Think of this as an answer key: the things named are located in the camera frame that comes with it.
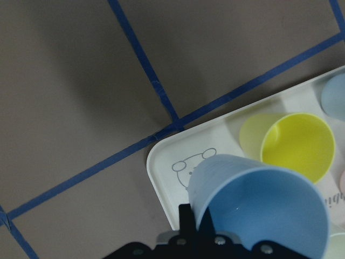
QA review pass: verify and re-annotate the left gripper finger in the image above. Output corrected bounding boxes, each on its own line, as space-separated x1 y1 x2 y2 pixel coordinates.
178 203 216 237

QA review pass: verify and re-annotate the light blue plastic cup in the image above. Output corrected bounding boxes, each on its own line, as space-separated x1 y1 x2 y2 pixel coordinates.
188 154 330 258

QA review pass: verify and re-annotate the yellow plastic cup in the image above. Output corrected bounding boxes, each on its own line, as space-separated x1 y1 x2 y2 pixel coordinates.
239 112 336 183

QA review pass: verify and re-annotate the cream plastic cup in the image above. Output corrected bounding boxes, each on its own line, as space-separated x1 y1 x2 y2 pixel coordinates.
324 233 345 259

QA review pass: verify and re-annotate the white plastic tray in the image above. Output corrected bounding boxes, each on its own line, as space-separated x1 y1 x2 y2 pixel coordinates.
147 67 344 258

